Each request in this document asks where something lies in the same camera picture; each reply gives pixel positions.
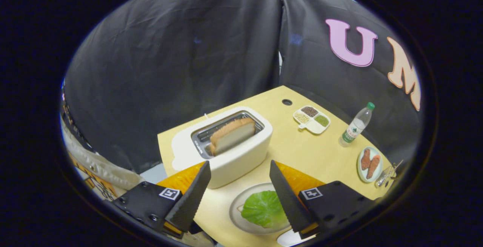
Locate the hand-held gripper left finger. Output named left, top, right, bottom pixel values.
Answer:
left=111, top=160, right=212, bottom=240

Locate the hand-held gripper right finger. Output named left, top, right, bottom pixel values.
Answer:
left=269, top=160, right=377, bottom=240

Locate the green lettuce leaf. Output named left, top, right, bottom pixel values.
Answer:
left=241, top=190, right=289, bottom=228

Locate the toasted bread slice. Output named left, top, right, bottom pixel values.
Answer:
left=209, top=117, right=256, bottom=156

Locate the white square plate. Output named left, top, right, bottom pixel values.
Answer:
left=277, top=229, right=302, bottom=247

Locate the round white plate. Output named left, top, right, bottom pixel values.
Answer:
left=229, top=182, right=298, bottom=235

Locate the white toaster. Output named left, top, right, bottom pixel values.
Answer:
left=172, top=106, right=273, bottom=189

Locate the white divided seasoning tray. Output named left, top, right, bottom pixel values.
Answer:
left=293, top=106, right=331, bottom=134

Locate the pale blue oval plate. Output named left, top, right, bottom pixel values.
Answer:
left=357, top=147, right=383, bottom=183

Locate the reddish brown meat patty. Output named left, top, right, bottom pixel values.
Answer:
left=366, top=155, right=381, bottom=179

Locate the beige jacket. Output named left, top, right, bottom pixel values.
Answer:
left=60, top=85, right=146, bottom=202

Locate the clear utensil holder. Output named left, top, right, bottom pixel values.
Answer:
left=375, top=162, right=397, bottom=188

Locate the clear plastic water bottle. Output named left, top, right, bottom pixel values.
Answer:
left=338, top=102, right=375, bottom=148

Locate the black backdrop cloth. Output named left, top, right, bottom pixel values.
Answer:
left=62, top=0, right=423, bottom=174

